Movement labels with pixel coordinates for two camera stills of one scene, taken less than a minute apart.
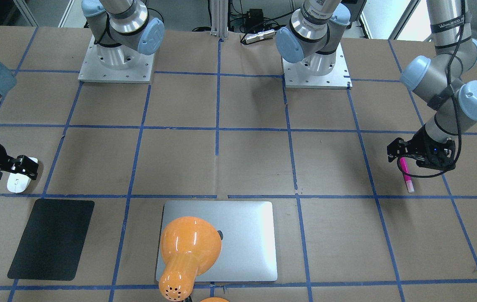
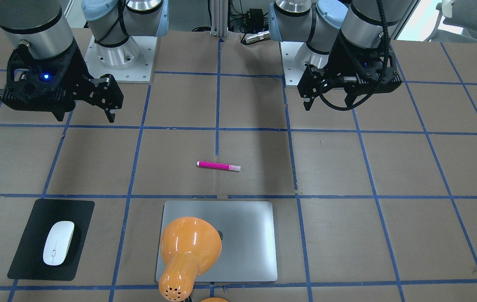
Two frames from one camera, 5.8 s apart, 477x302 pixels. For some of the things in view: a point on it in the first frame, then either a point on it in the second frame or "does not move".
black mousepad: x=51 y=244 does not move
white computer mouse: x=17 y=183 -> x=57 y=242
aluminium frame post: x=219 y=18 does not move
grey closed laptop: x=248 y=232 does not move
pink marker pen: x=407 y=175 -> x=217 y=165
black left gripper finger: x=409 y=155 -> x=307 y=102
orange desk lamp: x=190 y=246 does not move
